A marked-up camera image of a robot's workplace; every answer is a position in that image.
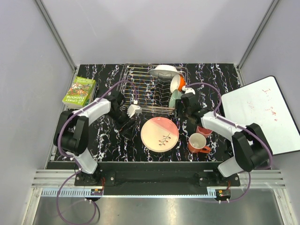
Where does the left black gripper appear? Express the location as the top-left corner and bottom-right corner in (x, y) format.
(107, 109), (137, 140)

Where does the pale green bowl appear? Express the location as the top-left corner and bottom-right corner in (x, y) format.
(169, 90), (182, 108)

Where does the orange bowl white inside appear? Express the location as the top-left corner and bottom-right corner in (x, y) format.
(170, 75), (186, 93)

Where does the chrome wire dish rack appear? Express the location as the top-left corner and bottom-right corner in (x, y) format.
(118, 63), (174, 115)

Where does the white grey-rimmed plate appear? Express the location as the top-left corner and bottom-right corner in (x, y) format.
(149, 65), (182, 77)

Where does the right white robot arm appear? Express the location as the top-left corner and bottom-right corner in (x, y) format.
(175, 93), (273, 186)

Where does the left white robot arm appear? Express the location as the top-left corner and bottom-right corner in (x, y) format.
(53, 91), (142, 186)

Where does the pink cup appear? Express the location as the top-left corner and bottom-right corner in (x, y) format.
(196, 126), (212, 138)

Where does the pink cream floral plate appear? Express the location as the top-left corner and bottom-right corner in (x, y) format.
(141, 117), (179, 153)

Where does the orange mug white inside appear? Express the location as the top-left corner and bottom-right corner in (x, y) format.
(188, 133), (211, 154)

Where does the black marble pattern mat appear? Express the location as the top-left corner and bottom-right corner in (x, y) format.
(76, 64), (233, 162)

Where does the green paperback book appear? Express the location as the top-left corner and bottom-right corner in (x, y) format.
(62, 76), (97, 109)

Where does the whiteboard with red scribbles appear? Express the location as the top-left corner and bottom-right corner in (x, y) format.
(222, 76), (300, 155)

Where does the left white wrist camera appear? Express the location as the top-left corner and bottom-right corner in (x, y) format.
(127, 100), (142, 118)

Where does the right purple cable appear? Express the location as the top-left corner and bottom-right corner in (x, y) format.
(185, 82), (274, 203)

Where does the aluminium cable duct rail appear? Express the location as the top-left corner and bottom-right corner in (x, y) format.
(41, 187), (231, 198)

